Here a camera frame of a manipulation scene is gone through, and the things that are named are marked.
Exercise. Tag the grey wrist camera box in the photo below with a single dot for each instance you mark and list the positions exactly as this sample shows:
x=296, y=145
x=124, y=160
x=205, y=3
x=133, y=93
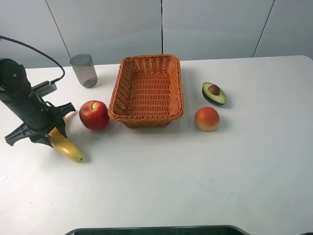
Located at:
x=44, y=88

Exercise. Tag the yellow banana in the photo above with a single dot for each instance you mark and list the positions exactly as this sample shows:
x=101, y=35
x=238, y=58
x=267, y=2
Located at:
x=63, y=146

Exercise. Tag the red apple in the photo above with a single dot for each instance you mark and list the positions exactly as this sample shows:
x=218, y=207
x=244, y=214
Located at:
x=94, y=115

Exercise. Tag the halved avocado with pit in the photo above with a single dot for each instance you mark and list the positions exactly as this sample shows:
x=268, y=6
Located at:
x=213, y=94

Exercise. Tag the grey translucent plastic cup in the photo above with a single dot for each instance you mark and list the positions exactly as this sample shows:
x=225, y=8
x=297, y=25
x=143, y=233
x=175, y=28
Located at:
x=84, y=70

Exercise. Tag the orange red peach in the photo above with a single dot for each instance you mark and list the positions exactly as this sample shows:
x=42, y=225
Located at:
x=207, y=119

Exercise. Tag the orange wicker basket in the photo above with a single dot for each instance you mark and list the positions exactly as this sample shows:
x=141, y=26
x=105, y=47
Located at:
x=148, y=91

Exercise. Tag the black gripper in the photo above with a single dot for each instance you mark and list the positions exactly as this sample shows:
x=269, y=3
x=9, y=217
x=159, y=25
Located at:
x=38, y=117

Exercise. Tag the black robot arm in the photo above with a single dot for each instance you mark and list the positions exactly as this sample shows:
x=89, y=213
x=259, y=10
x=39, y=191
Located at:
x=13, y=77

